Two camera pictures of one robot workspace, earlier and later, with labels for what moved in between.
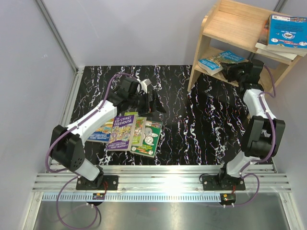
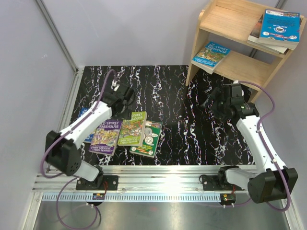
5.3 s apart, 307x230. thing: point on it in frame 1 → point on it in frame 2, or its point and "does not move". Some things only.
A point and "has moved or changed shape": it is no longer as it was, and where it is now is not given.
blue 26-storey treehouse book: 212,64 → 209,56
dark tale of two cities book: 263,42 → 254,37
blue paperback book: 288,33 has moved or changed shape
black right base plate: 223,183 does not move
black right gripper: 230,68 → 217,95
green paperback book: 149,141 does not move
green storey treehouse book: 138,129 does not move
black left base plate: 110,182 does not move
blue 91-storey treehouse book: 102,134 → 88,139
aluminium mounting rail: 154,178 does not move
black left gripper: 151,107 → 126,114
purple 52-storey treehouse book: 121,136 → 105,136
